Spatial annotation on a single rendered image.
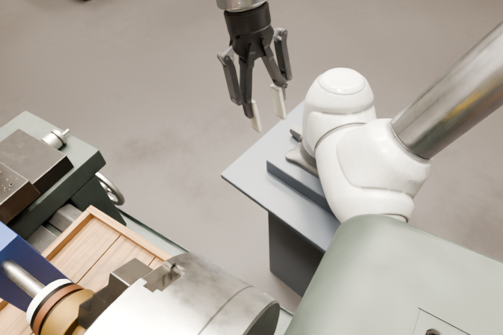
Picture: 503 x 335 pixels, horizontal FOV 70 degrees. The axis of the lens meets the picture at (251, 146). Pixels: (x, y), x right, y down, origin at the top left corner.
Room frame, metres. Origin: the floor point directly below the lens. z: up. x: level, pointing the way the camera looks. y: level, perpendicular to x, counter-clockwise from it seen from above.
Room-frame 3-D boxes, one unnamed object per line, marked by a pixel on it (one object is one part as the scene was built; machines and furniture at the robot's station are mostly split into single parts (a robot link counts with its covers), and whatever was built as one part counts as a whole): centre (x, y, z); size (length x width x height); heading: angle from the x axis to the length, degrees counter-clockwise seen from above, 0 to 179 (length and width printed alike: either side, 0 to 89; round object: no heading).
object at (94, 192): (0.63, 0.53, 0.73); 0.27 x 0.12 x 0.27; 55
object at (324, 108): (0.62, -0.21, 0.97); 0.18 x 0.16 x 0.22; 3
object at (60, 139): (0.63, 0.48, 0.95); 0.07 x 0.04 x 0.04; 145
